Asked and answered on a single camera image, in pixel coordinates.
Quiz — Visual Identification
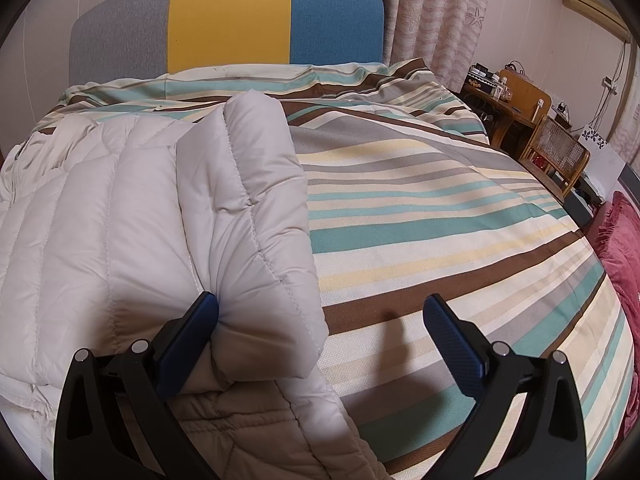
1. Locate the dark wooden desk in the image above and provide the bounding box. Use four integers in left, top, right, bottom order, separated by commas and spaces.
460, 62, 538, 150

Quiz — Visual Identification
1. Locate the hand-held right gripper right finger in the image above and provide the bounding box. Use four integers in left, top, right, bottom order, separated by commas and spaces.
422, 294, 587, 480

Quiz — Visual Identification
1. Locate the striped bed duvet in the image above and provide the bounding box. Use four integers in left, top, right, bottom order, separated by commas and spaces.
0, 57, 636, 480

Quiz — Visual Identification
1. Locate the rattan wooden chair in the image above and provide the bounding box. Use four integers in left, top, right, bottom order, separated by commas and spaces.
520, 115, 591, 198

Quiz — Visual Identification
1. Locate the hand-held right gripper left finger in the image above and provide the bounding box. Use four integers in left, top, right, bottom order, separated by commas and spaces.
54, 291, 221, 480

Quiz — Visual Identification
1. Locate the beige air conditioner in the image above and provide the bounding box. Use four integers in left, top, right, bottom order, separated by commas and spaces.
562, 0, 628, 36

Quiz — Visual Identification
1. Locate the white puffer jacket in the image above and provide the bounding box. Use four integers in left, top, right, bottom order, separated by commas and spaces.
0, 91, 391, 480

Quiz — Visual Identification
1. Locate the orange wooden board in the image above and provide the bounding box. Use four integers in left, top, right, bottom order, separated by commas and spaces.
497, 69, 553, 123

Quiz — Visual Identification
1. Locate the red plush blanket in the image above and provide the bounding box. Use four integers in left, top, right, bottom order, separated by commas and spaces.
592, 190, 640, 441

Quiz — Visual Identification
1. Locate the pink patterned curtain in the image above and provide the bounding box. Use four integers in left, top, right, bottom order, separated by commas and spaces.
125, 0, 531, 93

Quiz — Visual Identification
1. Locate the grey yellow blue headboard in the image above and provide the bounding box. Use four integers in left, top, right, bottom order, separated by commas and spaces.
68, 0, 386, 86

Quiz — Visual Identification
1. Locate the white flower print bag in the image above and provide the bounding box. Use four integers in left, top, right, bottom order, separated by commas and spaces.
575, 127, 626, 201

